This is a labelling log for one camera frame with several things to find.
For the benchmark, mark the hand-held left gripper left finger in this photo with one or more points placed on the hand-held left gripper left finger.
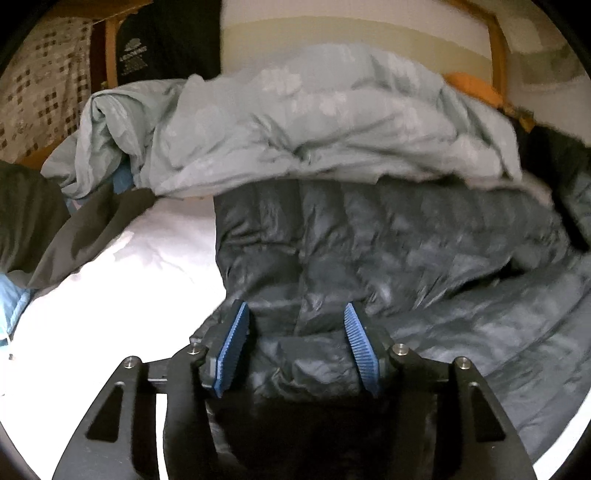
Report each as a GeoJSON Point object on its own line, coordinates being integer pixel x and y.
{"type": "Point", "coordinates": [231, 350]}

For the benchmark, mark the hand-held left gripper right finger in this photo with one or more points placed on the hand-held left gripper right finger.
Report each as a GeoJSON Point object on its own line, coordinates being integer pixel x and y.
{"type": "Point", "coordinates": [360, 350]}

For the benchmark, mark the dark puffer jacket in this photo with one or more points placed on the dark puffer jacket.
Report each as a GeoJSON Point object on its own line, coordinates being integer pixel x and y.
{"type": "Point", "coordinates": [369, 254]}

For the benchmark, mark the blue cloth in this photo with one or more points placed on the blue cloth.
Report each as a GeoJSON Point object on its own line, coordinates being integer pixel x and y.
{"type": "Point", "coordinates": [123, 180]}

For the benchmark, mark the light blue pillow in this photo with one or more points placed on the light blue pillow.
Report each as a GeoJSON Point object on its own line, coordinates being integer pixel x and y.
{"type": "Point", "coordinates": [11, 300]}

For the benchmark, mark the dark grey cloth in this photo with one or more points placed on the dark grey cloth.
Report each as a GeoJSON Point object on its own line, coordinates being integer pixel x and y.
{"type": "Point", "coordinates": [46, 217]}

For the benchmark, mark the light blue floral duvet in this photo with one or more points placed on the light blue floral duvet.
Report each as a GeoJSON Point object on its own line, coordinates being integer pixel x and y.
{"type": "Point", "coordinates": [300, 124]}

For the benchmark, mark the large black puffer coat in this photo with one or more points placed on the large black puffer coat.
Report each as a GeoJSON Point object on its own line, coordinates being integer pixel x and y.
{"type": "Point", "coordinates": [577, 198]}

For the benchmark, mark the orange pillow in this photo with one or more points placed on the orange pillow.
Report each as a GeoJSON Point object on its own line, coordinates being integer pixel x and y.
{"type": "Point", "coordinates": [475, 87]}

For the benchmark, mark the black garment bag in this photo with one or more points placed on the black garment bag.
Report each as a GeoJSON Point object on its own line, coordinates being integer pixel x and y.
{"type": "Point", "coordinates": [171, 41]}

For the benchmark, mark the brown patterned curtain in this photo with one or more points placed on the brown patterned curtain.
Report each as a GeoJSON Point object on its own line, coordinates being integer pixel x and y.
{"type": "Point", "coordinates": [41, 87]}

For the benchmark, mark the sheer checked curtain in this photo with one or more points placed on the sheer checked curtain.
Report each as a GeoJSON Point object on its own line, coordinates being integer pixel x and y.
{"type": "Point", "coordinates": [549, 74]}

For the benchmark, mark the wooden bed frame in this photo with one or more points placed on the wooden bed frame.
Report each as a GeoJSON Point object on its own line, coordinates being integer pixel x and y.
{"type": "Point", "coordinates": [110, 55]}

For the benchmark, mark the striped wall padding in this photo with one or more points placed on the striped wall padding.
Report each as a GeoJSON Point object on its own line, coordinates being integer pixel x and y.
{"type": "Point", "coordinates": [346, 27]}

